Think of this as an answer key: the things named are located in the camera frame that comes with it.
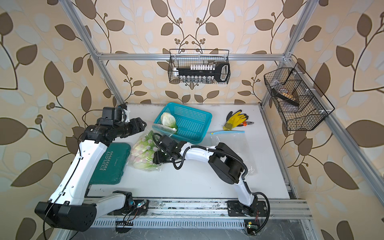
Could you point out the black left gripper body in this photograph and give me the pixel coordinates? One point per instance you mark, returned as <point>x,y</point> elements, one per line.
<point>133,127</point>

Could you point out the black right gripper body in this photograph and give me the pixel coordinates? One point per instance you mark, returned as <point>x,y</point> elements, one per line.
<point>162,156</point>

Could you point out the large chinese cabbage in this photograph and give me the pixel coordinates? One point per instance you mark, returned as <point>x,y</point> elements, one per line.
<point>143,153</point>

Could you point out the pink dotted zipper bag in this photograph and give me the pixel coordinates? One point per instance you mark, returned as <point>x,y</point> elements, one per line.
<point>156,129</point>

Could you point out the clear blue-zip zipper bag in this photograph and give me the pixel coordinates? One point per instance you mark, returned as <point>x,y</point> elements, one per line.
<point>237,141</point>

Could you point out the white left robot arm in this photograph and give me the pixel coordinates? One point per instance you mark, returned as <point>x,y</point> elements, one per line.
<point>67,208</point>

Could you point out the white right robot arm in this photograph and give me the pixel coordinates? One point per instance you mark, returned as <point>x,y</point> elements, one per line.
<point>227,165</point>

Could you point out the teal perforated plastic basket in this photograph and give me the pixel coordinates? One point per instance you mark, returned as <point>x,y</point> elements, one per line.
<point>192,123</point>

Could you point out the yellow black work glove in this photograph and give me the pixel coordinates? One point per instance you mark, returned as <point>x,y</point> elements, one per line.
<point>235,119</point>

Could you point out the black socket wrench set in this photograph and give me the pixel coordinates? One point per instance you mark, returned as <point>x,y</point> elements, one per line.
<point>217,71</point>

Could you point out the dark tool in basket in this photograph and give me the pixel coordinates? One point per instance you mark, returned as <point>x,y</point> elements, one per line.
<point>286,97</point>

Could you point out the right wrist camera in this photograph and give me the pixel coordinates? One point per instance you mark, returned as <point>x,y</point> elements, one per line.
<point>167,144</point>

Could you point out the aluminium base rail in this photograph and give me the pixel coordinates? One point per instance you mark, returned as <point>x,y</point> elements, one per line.
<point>204,214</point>

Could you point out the black wire basket back wall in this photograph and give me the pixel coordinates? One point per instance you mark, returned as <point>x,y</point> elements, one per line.
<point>188,57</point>

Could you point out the black wire basket wall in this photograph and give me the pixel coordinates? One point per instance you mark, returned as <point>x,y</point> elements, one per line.
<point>300,102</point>
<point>188,57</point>

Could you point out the orange handled pliers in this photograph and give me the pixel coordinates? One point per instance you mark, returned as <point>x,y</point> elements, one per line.
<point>246,123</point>

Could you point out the black wire basket right wall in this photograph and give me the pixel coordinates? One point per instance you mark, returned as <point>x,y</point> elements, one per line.
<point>300,102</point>

